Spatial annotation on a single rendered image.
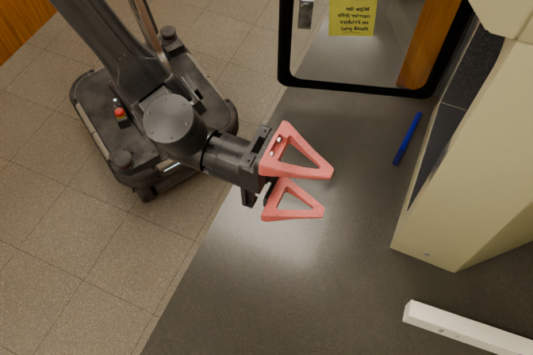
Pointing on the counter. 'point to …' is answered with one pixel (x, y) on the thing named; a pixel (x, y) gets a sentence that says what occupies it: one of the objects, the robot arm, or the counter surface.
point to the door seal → (357, 87)
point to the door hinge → (457, 55)
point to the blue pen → (407, 139)
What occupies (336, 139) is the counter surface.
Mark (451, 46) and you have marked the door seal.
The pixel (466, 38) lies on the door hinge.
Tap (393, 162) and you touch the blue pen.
